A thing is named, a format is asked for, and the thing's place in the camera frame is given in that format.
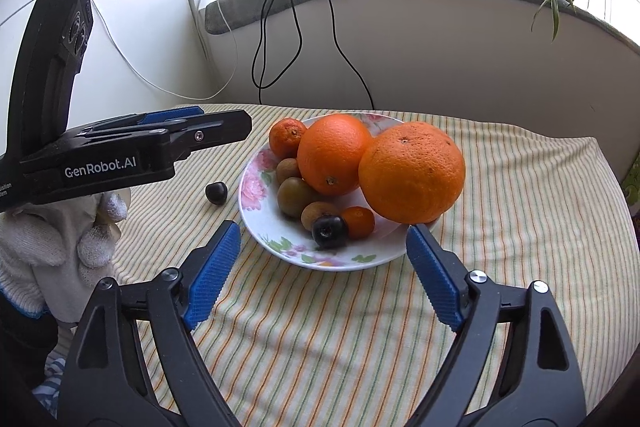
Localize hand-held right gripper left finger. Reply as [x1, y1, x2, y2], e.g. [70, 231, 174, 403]
[57, 219, 243, 427]

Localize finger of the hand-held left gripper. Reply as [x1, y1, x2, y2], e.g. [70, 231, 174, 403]
[92, 105, 204, 130]
[70, 109, 253, 160]

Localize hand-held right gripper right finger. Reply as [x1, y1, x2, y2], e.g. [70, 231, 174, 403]
[405, 223, 587, 427]

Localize orange mandarin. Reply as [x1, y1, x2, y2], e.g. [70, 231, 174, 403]
[269, 118, 308, 159]

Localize white floral plate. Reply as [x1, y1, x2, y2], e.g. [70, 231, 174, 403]
[238, 111, 443, 272]

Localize small orange kumquat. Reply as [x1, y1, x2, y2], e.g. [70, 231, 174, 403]
[341, 206, 376, 240]

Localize green brown kiwi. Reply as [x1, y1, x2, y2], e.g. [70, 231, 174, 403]
[277, 177, 321, 218]

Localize large round orange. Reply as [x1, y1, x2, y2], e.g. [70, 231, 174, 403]
[358, 121, 466, 225]

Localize person's left forearm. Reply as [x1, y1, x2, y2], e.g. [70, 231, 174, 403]
[0, 292, 61, 388]

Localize person's left hand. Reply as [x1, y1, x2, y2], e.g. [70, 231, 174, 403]
[0, 189, 132, 323]

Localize dark plum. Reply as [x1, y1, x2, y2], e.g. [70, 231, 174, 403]
[205, 181, 229, 206]
[312, 215, 349, 250]

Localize small brown kiwi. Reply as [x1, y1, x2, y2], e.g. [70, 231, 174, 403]
[276, 158, 302, 184]
[300, 201, 341, 230]

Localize striped table cloth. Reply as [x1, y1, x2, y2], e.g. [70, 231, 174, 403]
[107, 103, 628, 427]

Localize oval navel orange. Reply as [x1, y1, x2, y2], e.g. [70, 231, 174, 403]
[297, 114, 374, 196]

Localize blue striped clothing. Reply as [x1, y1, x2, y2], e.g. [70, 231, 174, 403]
[30, 354, 68, 410]

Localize green floral cloth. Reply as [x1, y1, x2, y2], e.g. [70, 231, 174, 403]
[620, 152, 640, 192]

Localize white cable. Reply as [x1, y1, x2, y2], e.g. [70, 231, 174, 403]
[0, 0, 241, 102]

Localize looped black cable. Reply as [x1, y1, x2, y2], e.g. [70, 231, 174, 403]
[251, 0, 303, 105]

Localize long black cable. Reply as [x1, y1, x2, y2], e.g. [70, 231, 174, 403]
[322, 0, 376, 110]

